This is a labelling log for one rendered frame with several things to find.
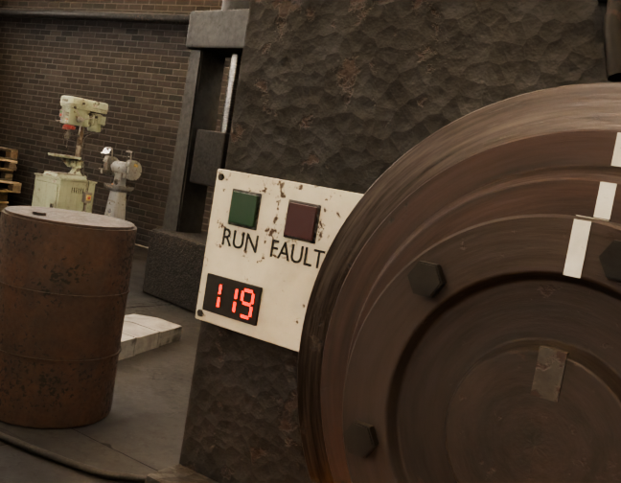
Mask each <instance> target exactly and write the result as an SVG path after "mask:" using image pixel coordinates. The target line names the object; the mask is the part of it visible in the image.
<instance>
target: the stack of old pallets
mask: <svg viewBox="0 0 621 483"><path fill-rule="evenodd" d="M1 150H4V151H5V152H6V157H2V156H0V173H1V176H0V177H1V178H0V183H4V184H9V185H8V189H4V188H0V212H1V210H2V209H5V207H8V205H7V203H8V201H7V199H8V195H6V194H7V193H21V192H20V191H21V185H22V183H19V182H14V181H11V180H12V176H13V171H16V169H17V167H16V165H15V164H17V163H16V162H17V161H15V160H17V155H18V149H8V148H4V147H0V151H1ZM10 159H12V160H10ZM2 162H6V163H5V165H4V168H1V163H2Z"/></svg>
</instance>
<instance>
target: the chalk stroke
mask: <svg viewBox="0 0 621 483"><path fill-rule="evenodd" d="M611 165H612V166H617V167H621V132H618V133H617V138H616V142H615V147H614V152H613V157H612V161H611ZM616 185H617V184H613V183H607V182H600V187H599V192H598V196H597V201H596V206H595V211H594V218H590V219H595V218H597V219H602V220H607V219H610V214H611V209H612V204H613V200H614V195H615V190H616ZM576 216H578V215H576ZM578 217H584V216H578ZM584 218H589V217H584ZM590 225H591V221H586V220H580V219H574V221H573V226H572V231H571V236H570V242H569V246H568V251H567V256H566V261H565V266H564V271H563V275H566V276H571V277H576V278H581V273H582V268H583V263H584V258H585V254H586V249H587V240H588V235H589V230H590Z"/></svg>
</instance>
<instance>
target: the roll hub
mask: <svg viewBox="0 0 621 483"><path fill-rule="evenodd" d="M574 219H580V220H586V221H591V225H590V230H589V235H588V240H587V245H586V254H585V258H584V263H583V268H582V273H581V278H576V277H571V276H566V275H564V266H565V261H566V256H567V251H568V246H569V242H570V236H571V231H572V226H573V221H574ZM613 241H621V224H620V223H616V222H611V221H606V220H601V219H596V218H584V217H577V216H571V215H557V214H533V215H520V216H512V217H507V218H497V219H493V220H489V221H485V222H482V223H479V224H476V225H474V226H471V227H468V228H466V229H463V230H461V231H458V232H456V233H454V234H452V235H450V236H448V237H446V238H444V239H442V240H440V241H438V242H436V243H434V244H433V245H431V246H430V247H429V248H428V249H426V250H425V251H423V252H422V253H421V254H419V255H418V256H417V257H416V258H414V259H413V260H412V261H411V262H409V263H408V264H407V265H406V266H405V267H404V268H403V269H402V270H401V271H400V272H399V273H398V274H397V275H396V276H395V277H394V278H393V279H392V280H391V281H390V283H389V284H388V285H387V286H386V287H385V289H384V290H383V291H382V293H381V294H380V295H379V297H378V298H377V300H376V302H375V303H374V305H373V306H372V308H371V309H370V310H369V312H368V314H367V316H366V317H365V319H364V321H363V323H362V325H361V328H360V330H359V332H358V335H357V337H356V341H355V344H354V347H353V350H352V352H351V355H350V359H349V363H348V367H347V372H346V377H345V382H344V389H343V400H342V432H343V433H344V432H345V431H346V430H347V428H348V427H349V426H350V425H351V424H352V423H353V422H354V421H357V420H359V421H362V422H364V423H366V424H369V425H371V426H374V429H375V432H376V435H377V438H378V442H379V444H378V446H377V447H376V448H375V449H374V450H373V451H372V452H371V453H370V455H369V456H367V457H365V458H362V457H359V456H357V455H354V454H352V453H350V452H348V450H347V446H346V443H345V439H344V436H343V443H344V449H345V456H346V461H347V466H348V471H349V475H350V478H351V482H352V483H621V281H619V280H614V279H610V278H607V277H606V275H605V272H604V269H603V267H602V265H601V262H600V259H599V256H600V255H601V254H602V253H603V252H604V251H605V250H606V248H607V247H608V246H609V245H610V244H611V243H612V242H613ZM418 261H425V262H429V263H434V264H437V265H441V268H442V270H443V274H444V277H445V280H446V284H445V285H444V286H443V287H442V289H441V290H440V291H439V292H438V293H437V295H436V296H435V297H433V298H429V297H425V296H422V295H418V294H414V293H413V291H412V288H411V285H410V283H409V279H408V276H407V275H408V274H409V272H410V271H411V270H412V269H413V267H414V266H415V265H416V264H417V262H418Z"/></svg>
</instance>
